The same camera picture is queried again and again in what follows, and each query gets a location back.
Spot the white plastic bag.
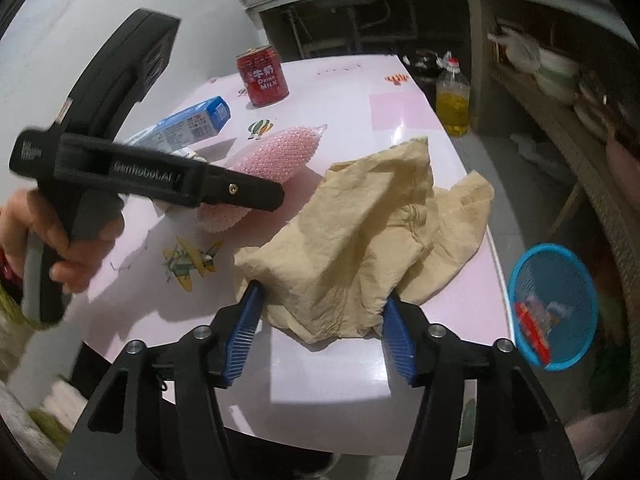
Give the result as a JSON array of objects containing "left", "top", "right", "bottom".
[{"left": 487, "top": 27, "right": 541, "bottom": 76}]

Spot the cooking oil bottle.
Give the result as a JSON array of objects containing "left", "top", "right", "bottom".
[{"left": 436, "top": 55, "right": 473, "bottom": 138}]

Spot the person's left hand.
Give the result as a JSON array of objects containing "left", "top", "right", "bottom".
[{"left": 0, "top": 187, "right": 125, "bottom": 295}]

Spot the blue white toothpaste box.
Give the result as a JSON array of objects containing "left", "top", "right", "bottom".
[{"left": 122, "top": 96, "right": 232, "bottom": 158}]

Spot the beige cloth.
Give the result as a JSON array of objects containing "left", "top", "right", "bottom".
[{"left": 234, "top": 135, "right": 496, "bottom": 345}]

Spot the blue plastic basket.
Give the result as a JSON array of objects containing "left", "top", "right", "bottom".
[{"left": 509, "top": 243, "right": 600, "bottom": 372}]

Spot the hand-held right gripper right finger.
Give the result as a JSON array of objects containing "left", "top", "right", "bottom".
[{"left": 381, "top": 292, "right": 583, "bottom": 480}]

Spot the white green fluffy cloth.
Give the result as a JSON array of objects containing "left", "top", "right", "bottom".
[{"left": 0, "top": 282, "right": 88, "bottom": 456}]

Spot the pile of brown dishes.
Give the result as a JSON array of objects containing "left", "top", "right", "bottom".
[{"left": 575, "top": 75, "right": 626, "bottom": 136}]

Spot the red drink can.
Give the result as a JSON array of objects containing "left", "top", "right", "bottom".
[{"left": 236, "top": 44, "right": 291, "bottom": 108}]

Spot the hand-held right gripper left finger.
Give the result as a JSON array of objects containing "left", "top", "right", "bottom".
[{"left": 55, "top": 280, "right": 264, "bottom": 480}]

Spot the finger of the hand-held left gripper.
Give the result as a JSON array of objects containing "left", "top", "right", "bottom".
[{"left": 199, "top": 161, "right": 286, "bottom": 212}]

